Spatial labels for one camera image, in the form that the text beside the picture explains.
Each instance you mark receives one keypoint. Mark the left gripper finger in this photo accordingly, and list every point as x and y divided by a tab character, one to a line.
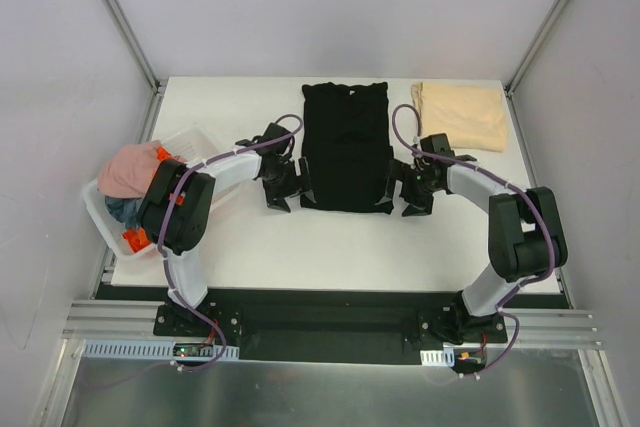
305	184
276	200

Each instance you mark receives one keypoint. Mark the right aluminium frame post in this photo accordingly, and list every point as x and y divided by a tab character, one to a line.
537	43

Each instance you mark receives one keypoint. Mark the black t shirt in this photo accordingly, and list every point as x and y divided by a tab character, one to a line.
347	147

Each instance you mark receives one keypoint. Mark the aluminium frame post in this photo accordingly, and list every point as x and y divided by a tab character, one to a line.
133	45
537	43

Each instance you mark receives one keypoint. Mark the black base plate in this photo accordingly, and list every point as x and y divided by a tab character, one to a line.
389	328

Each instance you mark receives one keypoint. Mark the folded beige t shirt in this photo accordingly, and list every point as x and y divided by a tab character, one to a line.
472	116

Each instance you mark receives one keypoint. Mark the pink t shirt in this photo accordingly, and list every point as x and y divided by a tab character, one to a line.
130	172

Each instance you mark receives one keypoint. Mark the grey blue t shirt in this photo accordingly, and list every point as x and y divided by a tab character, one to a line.
124	211

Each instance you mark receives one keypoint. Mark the right grey cable duct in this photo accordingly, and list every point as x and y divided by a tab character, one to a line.
438	358

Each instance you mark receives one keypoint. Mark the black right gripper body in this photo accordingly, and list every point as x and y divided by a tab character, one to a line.
403	188

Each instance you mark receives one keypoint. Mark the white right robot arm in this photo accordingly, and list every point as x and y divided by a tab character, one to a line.
526	241

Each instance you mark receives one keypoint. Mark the orange t shirt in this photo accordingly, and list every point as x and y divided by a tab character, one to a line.
136	238

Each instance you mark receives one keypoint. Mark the left aluminium frame post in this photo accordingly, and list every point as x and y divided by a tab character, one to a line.
133	45

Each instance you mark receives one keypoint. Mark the white plastic laundry basket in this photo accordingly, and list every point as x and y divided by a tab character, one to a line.
193	142

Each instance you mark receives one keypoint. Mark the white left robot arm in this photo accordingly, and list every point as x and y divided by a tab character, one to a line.
176	208

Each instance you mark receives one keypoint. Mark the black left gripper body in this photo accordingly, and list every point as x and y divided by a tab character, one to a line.
291	184

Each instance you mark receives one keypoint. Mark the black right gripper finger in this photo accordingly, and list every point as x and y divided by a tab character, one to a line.
418	205
393	176

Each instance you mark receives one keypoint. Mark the left grey cable duct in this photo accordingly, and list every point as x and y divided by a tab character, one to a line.
158	350

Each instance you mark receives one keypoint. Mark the grey cable duct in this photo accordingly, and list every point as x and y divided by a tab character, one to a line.
438	358
158	350

